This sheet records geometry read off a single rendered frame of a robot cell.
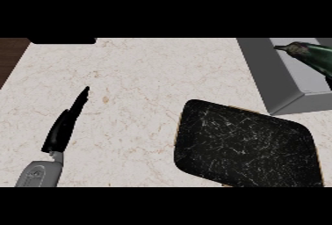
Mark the black speckled rectangular container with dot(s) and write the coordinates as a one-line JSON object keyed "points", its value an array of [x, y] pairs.
{"points": [[247, 146]]}

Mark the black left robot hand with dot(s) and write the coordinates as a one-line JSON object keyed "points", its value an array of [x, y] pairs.
{"points": [[63, 130]]}

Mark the dark green eggplant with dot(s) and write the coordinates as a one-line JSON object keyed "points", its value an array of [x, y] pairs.
{"points": [[317, 57]]}

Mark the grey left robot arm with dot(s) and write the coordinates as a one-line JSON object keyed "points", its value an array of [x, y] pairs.
{"points": [[41, 172]]}

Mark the grey rectangular tray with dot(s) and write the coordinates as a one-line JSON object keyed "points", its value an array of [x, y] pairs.
{"points": [[271, 79]]}

